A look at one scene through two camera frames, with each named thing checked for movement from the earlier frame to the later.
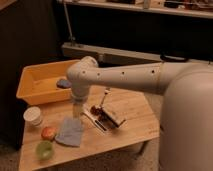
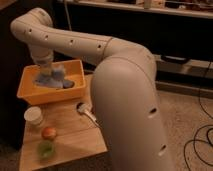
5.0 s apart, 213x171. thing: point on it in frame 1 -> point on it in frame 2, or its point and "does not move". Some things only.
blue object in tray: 64,83 does not move
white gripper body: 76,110 -> 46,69
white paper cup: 32,116 does not move
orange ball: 48,133 does not move
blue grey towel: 70,132 -> 56,81
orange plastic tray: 46,82 does not move
